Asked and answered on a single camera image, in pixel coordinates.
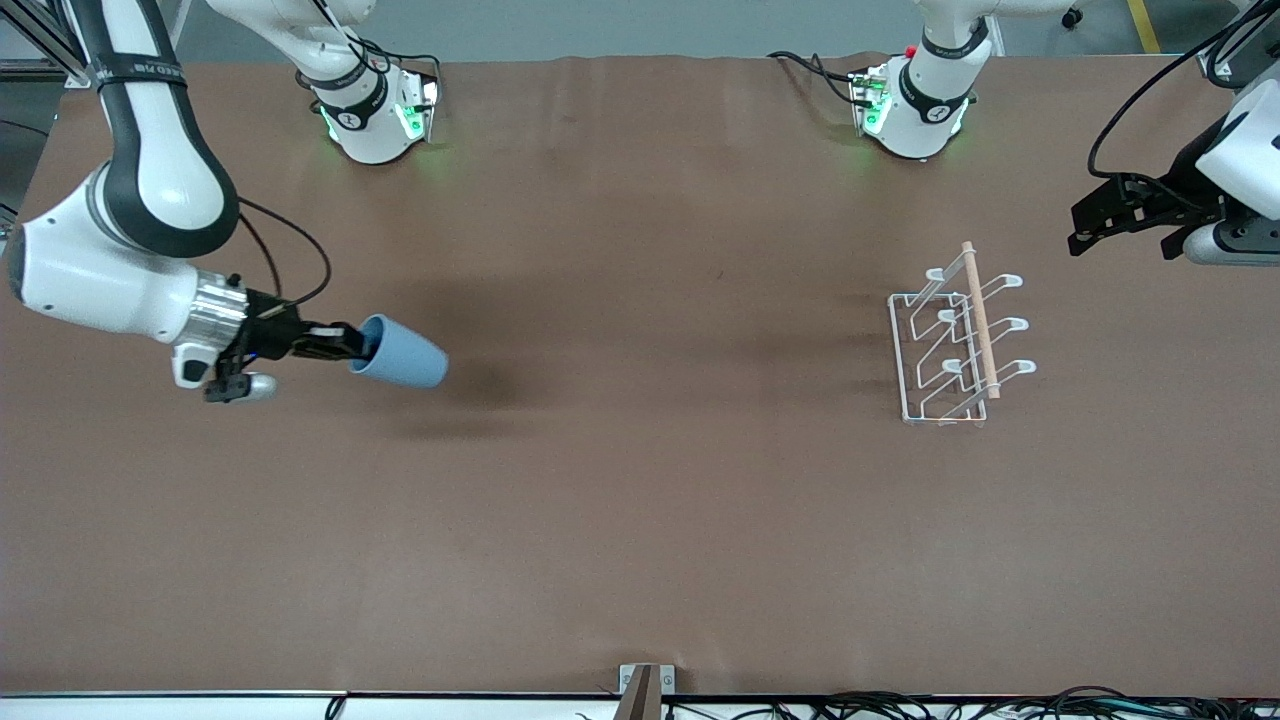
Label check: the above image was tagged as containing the blue plastic cup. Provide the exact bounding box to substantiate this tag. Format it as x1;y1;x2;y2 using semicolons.
348;313;450;390

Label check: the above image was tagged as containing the yellow floor tape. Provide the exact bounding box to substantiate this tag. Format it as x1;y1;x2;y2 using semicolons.
1128;0;1163;54

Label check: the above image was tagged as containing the brown table cover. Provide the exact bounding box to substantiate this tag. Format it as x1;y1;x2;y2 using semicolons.
0;52;1280;698

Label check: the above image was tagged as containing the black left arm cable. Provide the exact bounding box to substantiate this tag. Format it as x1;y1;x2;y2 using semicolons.
1088;0;1280;201

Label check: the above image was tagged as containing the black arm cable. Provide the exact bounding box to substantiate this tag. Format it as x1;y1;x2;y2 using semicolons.
1088;0;1280;201
238;0;443;306

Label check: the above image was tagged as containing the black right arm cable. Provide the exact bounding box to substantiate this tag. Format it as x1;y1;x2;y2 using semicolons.
238;0;443;306

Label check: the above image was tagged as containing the white wire cup holder rack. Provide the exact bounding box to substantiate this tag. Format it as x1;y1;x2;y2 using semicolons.
887;241;1038;429

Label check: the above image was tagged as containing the black cable bundle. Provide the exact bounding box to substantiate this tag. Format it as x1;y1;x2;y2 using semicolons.
575;686;1280;720

